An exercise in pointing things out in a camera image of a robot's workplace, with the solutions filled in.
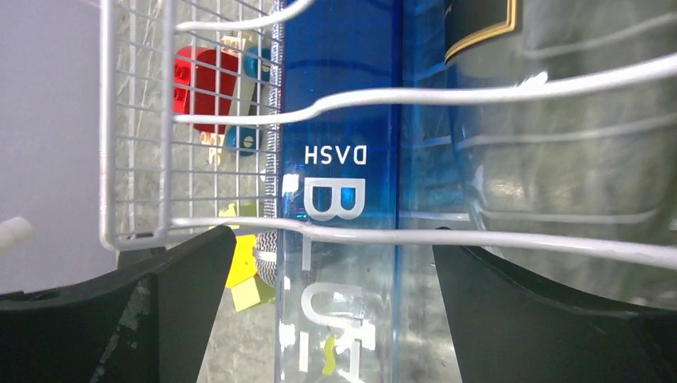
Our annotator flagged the colourful toy block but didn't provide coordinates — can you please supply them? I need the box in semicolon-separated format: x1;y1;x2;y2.
225;234;275;312

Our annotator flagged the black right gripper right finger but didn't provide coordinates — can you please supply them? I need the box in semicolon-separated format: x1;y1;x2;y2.
431;228;676;382

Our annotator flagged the white wire wine rack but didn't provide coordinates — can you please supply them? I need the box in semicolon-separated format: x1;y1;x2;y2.
99;0;677;271

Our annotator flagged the blue square water bottle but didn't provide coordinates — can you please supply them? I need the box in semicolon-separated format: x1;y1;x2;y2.
275;1;466;382

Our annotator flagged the clear glass wine bottle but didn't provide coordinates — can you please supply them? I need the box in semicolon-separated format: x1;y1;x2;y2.
444;0;677;311

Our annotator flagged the red toy block car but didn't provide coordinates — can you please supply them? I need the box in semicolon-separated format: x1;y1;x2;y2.
173;36;271;164

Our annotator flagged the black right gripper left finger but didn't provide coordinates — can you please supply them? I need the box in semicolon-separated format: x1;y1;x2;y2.
1;226;236;382

